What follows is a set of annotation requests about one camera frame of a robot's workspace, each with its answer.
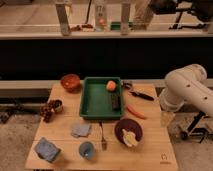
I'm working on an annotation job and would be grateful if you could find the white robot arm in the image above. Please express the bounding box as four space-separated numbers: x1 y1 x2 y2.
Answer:
159 64 213 127

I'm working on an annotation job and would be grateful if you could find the dark maroon plate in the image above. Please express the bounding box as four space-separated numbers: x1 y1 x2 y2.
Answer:
114 118 143 147

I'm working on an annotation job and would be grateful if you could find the pale yellow banana toy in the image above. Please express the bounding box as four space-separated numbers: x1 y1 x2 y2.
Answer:
122 129 138 147

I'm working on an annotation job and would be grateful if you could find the orange peach fruit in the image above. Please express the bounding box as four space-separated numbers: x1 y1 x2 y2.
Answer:
106 80 117 92

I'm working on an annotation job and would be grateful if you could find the metal fork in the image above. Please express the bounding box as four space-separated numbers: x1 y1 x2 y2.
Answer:
99 122 107 151

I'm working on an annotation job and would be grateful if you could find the green plastic tray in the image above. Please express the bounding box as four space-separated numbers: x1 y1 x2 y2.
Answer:
79 77 124 120

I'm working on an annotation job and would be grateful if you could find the small blue cup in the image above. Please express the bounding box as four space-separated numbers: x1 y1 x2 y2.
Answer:
79 141 95 160

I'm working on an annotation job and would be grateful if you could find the blue grey folded cloth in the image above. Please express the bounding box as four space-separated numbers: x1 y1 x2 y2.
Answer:
71 123 92 138

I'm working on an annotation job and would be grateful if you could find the orange red bowl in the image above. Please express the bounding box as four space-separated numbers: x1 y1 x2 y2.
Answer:
60 74 80 91

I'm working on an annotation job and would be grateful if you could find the small metal can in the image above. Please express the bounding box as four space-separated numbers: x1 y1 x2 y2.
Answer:
53 100 63 113

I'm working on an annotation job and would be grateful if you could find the dark purple grape bunch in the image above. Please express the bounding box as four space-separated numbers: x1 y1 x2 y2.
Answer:
39 100 55 123

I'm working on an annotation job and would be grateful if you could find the blue sponge block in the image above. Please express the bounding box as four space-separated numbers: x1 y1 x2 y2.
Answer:
34 137 61 163

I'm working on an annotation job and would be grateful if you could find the black handled tool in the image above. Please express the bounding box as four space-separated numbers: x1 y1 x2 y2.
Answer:
122 81 154 101

